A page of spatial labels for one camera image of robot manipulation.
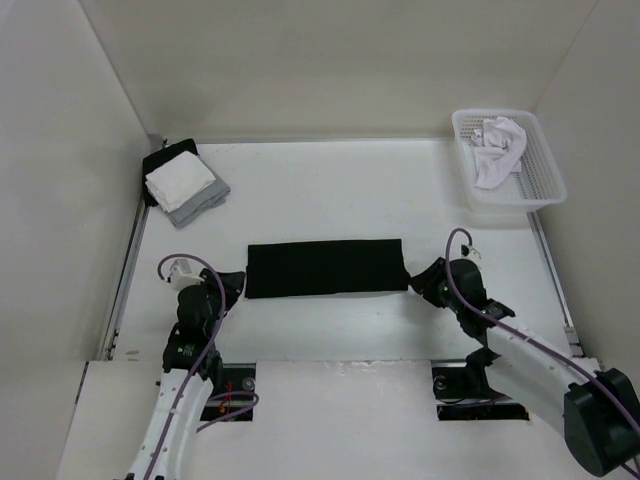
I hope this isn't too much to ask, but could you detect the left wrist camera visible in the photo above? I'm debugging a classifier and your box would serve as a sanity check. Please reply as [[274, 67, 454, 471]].
[[168, 258, 202, 291]]

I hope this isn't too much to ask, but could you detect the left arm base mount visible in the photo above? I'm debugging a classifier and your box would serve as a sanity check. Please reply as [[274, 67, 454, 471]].
[[200, 363, 257, 422]]

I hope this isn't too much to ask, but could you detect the crumpled white tank top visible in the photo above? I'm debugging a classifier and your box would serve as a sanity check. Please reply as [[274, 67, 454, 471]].
[[471, 116, 527, 190]]

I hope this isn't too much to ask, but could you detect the folded grey tank top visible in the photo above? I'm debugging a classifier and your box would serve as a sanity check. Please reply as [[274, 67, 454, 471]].
[[167, 174, 231, 229]]

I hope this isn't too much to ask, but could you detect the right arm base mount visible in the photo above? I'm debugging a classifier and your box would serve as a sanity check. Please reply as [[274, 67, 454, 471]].
[[431, 348, 530, 421]]

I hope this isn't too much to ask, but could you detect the white perforated plastic basket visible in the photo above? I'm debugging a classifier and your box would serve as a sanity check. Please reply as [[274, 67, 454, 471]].
[[451, 109, 567, 214]]

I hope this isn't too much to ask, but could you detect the folded black tank top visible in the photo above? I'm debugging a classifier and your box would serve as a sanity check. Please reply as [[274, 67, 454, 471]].
[[141, 139, 199, 207]]

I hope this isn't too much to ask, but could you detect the black tank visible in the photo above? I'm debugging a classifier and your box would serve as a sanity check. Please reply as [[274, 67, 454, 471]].
[[141, 139, 199, 207], [245, 239, 410, 299]]

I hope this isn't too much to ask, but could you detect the folded white tank top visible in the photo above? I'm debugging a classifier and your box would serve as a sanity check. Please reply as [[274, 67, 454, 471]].
[[145, 151, 216, 213]]

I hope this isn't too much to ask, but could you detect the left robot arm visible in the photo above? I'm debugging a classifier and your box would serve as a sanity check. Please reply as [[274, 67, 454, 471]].
[[125, 268, 245, 479]]

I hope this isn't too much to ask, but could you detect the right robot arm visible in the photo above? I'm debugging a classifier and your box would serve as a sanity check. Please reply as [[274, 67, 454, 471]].
[[410, 258, 639, 477]]

